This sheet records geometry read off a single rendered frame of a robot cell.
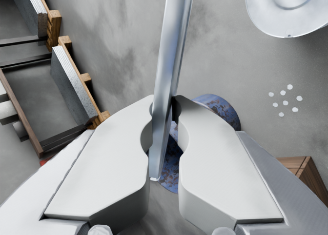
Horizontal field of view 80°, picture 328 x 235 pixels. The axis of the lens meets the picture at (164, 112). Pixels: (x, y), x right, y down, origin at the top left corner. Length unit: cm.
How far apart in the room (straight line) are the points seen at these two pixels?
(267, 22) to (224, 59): 41
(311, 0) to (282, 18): 8
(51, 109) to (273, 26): 334
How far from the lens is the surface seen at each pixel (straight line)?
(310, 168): 115
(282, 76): 106
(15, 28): 432
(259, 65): 108
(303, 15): 77
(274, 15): 79
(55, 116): 363
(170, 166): 127
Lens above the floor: 97
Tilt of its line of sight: 36 degrees down
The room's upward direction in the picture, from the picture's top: 117 degrees counter-clockwise
